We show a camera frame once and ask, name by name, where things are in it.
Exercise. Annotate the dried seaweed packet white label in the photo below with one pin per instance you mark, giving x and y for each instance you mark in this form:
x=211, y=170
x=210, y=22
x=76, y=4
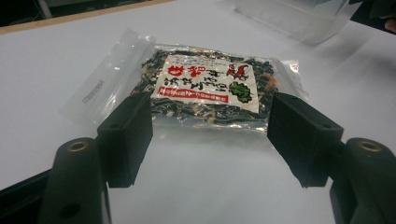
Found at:
x=208, y=84

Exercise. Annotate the clear plastic zip bag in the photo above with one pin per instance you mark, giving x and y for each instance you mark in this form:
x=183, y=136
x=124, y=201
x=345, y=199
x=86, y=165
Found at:
x=295, y=17

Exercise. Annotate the metal stand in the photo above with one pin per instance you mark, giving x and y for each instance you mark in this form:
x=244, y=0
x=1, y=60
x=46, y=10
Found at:
x=45, y=7

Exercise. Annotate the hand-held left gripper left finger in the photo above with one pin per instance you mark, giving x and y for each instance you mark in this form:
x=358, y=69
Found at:
x=124, y=140

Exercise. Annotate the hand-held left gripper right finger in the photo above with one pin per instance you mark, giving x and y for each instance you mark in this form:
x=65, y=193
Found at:
x=303, y=140

